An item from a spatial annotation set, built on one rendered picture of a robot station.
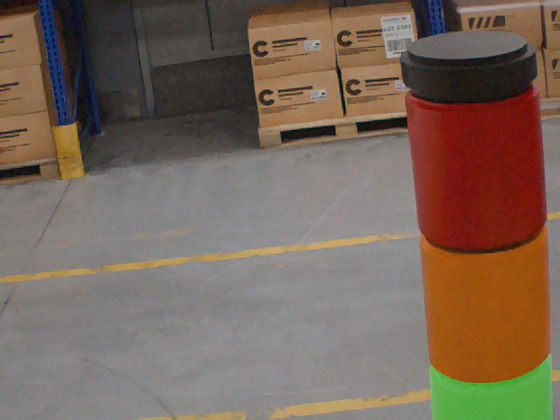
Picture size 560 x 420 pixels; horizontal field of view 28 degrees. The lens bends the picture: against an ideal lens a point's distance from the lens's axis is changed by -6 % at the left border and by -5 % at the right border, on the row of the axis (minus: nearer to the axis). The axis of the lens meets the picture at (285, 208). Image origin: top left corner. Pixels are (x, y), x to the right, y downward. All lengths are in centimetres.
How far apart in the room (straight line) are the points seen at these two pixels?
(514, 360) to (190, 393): 471
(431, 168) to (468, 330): 6
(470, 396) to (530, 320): 4
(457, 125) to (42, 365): 528
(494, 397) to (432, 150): 10
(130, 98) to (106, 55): 42
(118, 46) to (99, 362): 439
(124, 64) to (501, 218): 911
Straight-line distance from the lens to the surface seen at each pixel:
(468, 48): 41
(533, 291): 43
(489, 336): 42
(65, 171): 836
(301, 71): 815
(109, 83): 955
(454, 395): 44
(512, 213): 41
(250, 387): 510
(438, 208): 41
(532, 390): 44
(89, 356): 563
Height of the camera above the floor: 243
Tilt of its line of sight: 20 degrees down
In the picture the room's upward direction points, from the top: 8 degrees counter-clockwise
